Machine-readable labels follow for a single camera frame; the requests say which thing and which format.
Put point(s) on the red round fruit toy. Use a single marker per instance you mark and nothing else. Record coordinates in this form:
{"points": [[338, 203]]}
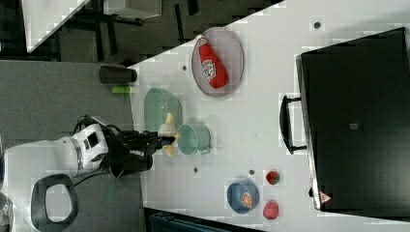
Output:
{"points": [[271, 210]]}

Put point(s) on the orange slice toy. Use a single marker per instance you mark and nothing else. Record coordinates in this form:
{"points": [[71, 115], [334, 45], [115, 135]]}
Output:
{"points": [[246, 200]]}

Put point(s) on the green perforated colander basket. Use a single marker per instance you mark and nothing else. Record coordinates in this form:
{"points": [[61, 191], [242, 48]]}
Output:
{"points": [[157, 104]]}

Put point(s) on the black cylinder cup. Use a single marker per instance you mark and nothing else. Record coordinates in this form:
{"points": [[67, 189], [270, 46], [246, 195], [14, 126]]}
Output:
{"points": [[117, 75]]}

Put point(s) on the green mug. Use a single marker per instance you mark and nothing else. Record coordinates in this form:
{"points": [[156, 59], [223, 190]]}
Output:
{"points": [[194, 138]]}

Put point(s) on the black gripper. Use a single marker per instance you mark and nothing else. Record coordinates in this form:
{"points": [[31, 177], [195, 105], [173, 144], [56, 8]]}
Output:
{"points": [[98, 146]]}

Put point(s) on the black toaster oven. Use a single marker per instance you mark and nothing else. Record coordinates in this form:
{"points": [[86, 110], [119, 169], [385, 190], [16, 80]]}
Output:
{"points": [[355, 99]]}

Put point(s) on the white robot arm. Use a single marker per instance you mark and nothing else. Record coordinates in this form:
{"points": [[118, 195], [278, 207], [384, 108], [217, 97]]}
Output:
{"points": [[38, 178]]}

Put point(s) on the white side table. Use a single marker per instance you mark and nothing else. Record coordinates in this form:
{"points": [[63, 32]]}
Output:
{"points": [[42, 18]]}

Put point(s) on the black utensil holder cup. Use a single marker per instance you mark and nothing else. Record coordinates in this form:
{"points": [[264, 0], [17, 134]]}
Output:
{"points": [[130, 166]]}

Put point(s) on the red strawberry toy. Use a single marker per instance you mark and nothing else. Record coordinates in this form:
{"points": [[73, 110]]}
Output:
{"points": [[272, 177]]}

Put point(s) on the green object at table edge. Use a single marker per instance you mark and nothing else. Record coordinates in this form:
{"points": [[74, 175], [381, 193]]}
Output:
{"points": [[120, 89]]}

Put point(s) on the red ketchup bottle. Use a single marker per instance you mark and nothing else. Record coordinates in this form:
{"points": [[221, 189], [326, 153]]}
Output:
{"points": [[212, 70]]}

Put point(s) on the peeled toy banana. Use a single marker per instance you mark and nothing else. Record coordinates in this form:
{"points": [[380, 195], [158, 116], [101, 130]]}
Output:
{"points": [[167, 129]]}

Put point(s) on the blue bowl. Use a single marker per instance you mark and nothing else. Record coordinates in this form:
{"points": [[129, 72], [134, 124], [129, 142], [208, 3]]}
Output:
{"points": [[235, 192]]}

